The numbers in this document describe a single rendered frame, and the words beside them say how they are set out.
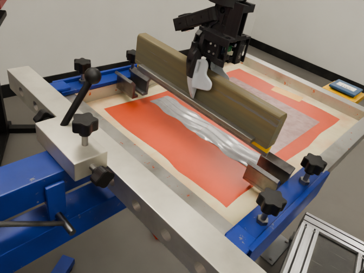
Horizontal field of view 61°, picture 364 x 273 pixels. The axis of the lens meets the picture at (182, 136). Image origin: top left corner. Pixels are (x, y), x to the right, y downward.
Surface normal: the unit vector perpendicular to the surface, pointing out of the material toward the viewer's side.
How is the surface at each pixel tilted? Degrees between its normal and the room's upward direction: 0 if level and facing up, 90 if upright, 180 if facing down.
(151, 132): 0
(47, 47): 90
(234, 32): 90
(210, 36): 90
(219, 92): 91
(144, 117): 0
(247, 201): 0
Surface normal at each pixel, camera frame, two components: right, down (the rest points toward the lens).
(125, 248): 0.17, -0.80
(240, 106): -0.70, 0.32
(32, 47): 0.70, 0.50
